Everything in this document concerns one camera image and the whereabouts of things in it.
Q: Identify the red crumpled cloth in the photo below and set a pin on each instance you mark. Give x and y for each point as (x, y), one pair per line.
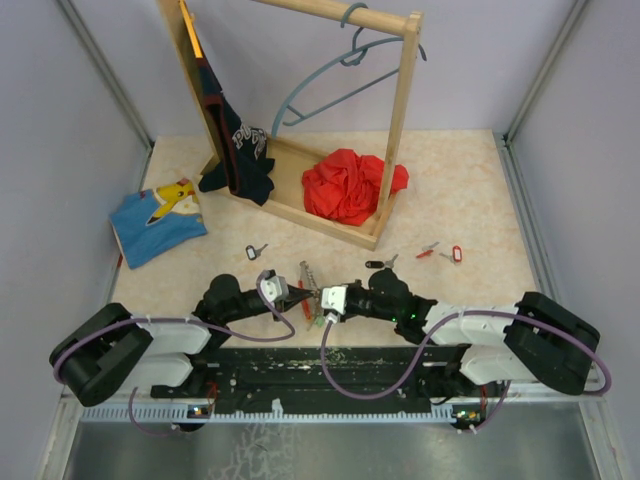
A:
(344, 187)

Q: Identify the navy blue shirt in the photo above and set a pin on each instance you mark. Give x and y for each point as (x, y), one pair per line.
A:
(243, 165)

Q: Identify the key with red handle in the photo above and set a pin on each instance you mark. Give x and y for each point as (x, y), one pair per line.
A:
(427, 250)

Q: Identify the wooden clothes rack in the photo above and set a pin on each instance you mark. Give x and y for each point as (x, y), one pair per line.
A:
(292, 158)

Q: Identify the grey key organiser plate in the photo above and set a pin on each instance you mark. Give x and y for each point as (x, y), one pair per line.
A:
(307, 281)

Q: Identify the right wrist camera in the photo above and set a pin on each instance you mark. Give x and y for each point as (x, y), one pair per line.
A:
(333, 303)

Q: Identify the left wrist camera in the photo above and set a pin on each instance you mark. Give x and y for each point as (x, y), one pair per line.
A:
(272, 287)

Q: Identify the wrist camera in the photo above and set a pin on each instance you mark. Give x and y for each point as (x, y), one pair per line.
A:
(272, 287)
(333, 303)

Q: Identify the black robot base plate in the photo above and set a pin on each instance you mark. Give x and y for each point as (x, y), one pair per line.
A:
(338, 380)

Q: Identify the key with green tag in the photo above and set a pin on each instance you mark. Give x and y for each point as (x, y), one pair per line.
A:
(317, 321)

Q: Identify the key with grey tag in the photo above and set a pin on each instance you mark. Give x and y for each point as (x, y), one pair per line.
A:
(253, 253)

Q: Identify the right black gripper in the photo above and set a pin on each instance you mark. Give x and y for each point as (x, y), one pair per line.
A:
(348, 314)

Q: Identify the key with black tag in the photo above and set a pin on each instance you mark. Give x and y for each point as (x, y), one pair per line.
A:
(381, 264)

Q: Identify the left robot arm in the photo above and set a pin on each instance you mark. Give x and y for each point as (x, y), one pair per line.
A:
(116, 349)

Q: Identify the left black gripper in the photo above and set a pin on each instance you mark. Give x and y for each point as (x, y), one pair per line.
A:
(295, 295)

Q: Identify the teal plastic hanger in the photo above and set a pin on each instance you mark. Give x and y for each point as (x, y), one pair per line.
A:
(320, 75)

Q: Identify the blue Pikachu shirt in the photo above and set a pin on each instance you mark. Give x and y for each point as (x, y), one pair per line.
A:
(153, 221)

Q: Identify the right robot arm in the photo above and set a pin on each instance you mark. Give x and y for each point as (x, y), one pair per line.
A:
(533, 339)

